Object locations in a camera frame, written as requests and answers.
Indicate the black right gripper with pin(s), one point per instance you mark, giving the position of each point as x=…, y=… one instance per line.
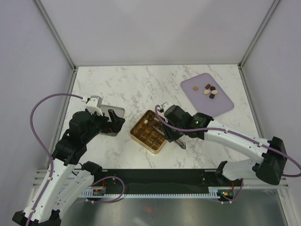
x=170, y=136

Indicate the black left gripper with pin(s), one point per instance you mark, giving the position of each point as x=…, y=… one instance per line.
x=114, y=126

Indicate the metal tongs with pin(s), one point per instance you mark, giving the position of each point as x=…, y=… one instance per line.
x=169, y=134

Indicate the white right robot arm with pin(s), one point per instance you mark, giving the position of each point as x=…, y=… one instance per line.
x=265, y=160

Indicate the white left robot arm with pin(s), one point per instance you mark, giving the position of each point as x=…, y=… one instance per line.
x=52, y=201

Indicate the gold chocolate tin box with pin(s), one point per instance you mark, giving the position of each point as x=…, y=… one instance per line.
x=146, y=135

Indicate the silver tin lid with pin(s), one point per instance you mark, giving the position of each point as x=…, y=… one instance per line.
x=116, y=120

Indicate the lavender plastic tray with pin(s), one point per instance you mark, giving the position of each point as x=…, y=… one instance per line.
x=217, y=106

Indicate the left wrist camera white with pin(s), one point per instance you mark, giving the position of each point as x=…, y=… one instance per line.
x=93, y=105

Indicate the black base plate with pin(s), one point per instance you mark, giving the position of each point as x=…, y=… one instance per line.
x=162, y=180

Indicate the white cable duct rail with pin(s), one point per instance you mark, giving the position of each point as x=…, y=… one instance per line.
x=209, y=193

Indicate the left aluminium frame post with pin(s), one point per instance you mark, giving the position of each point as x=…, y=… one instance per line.
x=41, y=9

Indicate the aluminium frame post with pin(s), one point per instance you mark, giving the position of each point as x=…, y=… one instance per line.
x=270, y=12
x=41, y=9

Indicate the right aluminium frame post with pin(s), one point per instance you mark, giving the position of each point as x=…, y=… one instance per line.
x=270, y=12

